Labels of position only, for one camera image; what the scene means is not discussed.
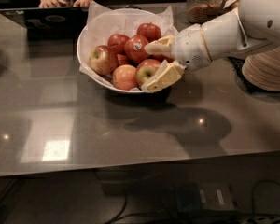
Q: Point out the red apple right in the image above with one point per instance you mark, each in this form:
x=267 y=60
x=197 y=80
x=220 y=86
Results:
x=161 y=58

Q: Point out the small red apple middle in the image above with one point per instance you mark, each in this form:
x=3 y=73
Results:
x=123 y=59

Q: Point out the blue box under table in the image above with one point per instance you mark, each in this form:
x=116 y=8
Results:
x=188 y=198

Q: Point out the red apple top back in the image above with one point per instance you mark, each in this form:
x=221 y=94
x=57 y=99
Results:
x=150 y=31

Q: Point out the pale orange apple front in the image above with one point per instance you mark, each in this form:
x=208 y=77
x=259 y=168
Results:
x=123 y=77

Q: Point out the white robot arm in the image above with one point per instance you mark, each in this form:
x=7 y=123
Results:
x=252 y=27

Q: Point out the white bowl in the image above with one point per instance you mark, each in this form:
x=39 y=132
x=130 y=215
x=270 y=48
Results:
x=93 y=31

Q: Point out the glass jar with granola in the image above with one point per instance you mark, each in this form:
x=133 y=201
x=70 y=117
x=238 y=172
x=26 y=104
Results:
x=200 y=11

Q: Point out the white paper liner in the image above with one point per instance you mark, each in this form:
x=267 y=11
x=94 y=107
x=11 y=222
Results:
x=115 y=19

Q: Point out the green red apple front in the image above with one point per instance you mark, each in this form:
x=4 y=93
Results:
x=146 y=69

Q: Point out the front stack paper plates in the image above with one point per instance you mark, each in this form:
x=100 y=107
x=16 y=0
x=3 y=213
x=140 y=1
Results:
x=263 y=70

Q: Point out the red yellow apple left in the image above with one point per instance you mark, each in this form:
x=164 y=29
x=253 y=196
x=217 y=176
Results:
x=103 y=60

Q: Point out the red apple with sticker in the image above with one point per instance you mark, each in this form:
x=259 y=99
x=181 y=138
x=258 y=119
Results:
x=135 y=48

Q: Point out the red apple back left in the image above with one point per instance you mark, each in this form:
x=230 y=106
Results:
x=117 y=43

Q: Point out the black rubber mat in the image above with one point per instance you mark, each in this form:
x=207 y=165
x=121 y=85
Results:
x=237 y=65

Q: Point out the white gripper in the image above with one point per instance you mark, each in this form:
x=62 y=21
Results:
x=189 y=48

